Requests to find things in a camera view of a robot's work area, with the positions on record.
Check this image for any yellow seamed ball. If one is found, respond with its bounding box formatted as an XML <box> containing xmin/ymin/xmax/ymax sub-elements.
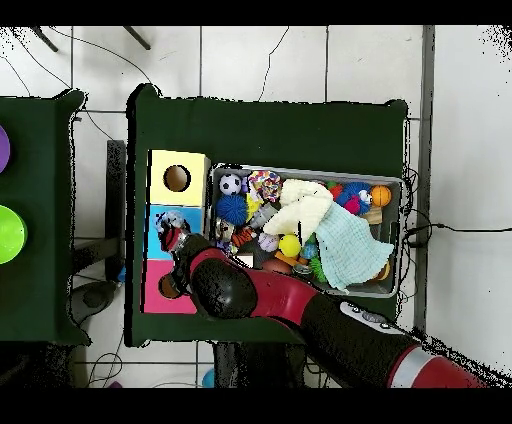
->
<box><xmin>278</xmin><ymin>233</ymin><xmax>302</xmax><ymax>258</ymax></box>

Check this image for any thin black floor cable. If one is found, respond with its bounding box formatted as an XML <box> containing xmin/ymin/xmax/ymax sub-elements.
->
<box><xmin>257</xmin><ymin>25</ymin><xmax>290</xmax><ymax>103</ymax></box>

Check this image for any small orange basketball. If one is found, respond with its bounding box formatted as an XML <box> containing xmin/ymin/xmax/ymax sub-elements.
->
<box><xmin>369</xmin><ymin>184</ymin><xmax>393</xmax><ymax>208</ymax></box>

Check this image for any black power cable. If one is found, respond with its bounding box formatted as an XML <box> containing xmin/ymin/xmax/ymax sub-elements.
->
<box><xmin>403</xmin><ymin>222</ymin><xmax>512</xmax><ymax>249</ymax></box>

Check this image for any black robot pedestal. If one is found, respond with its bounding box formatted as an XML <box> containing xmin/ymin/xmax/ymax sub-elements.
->
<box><xmin>211</xmin><ymin>341</ymin><xmax>309</xmax><ymax>388</ymax></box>

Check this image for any lime green disc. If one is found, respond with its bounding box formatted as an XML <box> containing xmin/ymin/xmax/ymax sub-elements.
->
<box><xmin>0</xmin><ymin>204</ymin><xmax>29</xmax><ymax>266</ymax></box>

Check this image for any blue spiky ball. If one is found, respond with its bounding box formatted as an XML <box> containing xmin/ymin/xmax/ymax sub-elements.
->
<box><xmin>214</xmin><ymin>193</ymin><xmax>249</xmax><ymax>227</ymax></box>

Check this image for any dark green tablecloth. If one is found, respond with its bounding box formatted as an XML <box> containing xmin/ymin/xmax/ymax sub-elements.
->
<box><xmin>124</xmin><ymin>83</ymin><xmax>410</xmax><ymax>348</ymax></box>

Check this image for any cream cloth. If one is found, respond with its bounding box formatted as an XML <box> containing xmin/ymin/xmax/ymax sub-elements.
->
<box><xmin>262</xmin><ymin>178</ymin><xmax>335</xmax><ymax>243</ymax></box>

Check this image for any orange striped tiger plush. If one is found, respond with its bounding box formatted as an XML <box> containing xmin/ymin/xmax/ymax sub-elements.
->
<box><xmin>230</xmin><ymin>226</ymin><xmax>257</xmax><ymax>248</ymax></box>

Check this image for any mint green cloth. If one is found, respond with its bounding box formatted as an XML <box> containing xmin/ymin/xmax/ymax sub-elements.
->
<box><xmin>315</xmin><ymin>201</ymin><xmax>395</xmax><ymax>292</ymax></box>

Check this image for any small soccer ball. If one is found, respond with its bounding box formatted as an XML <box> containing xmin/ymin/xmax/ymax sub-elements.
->
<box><xmin>218</xmin><ymin>172</ymin><xmax>244</xmax><ymax>196</ymax></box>

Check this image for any silver mesh bin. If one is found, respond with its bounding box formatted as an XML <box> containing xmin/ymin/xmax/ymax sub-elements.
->
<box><xmin>201</xmin><ymin>162</ymin><xmax>405</xmax><ymax>299</ymax></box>

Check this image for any blue spiky toy with eyes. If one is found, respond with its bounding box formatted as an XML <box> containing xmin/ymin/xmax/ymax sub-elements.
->
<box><xmin>325</xmin><ymin>181</ymin><xmax>374</xmax><ymax>217</ymax></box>

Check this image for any side table with green cloth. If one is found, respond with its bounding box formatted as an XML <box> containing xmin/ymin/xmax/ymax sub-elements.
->
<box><xmin>0</xmin><ymin>89</ymin><xmax>91</xmax><ymax>347</ymax></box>

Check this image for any black tripod leg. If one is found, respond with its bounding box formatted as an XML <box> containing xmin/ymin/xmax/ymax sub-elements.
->
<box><xmin>122</xmin><ymin>25</ymin><xmax>152</xmax><ymax>51</ymax></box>
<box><xmin>29</xmin><ymin>25</ymin><xmax>60</xmax><ymax>53</ymax></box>

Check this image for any purple disc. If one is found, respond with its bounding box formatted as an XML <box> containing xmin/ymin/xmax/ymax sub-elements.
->
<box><xmin>0</xmin><ymin>124</ymin><xmax>12</xmax><ymax>175</ymax></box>

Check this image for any wooden box with three holes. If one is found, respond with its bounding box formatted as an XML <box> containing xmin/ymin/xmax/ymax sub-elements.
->
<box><xmin>138</xmin><ymin>149</ymin><xmax>212</xmax><ymax>315</ymax></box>

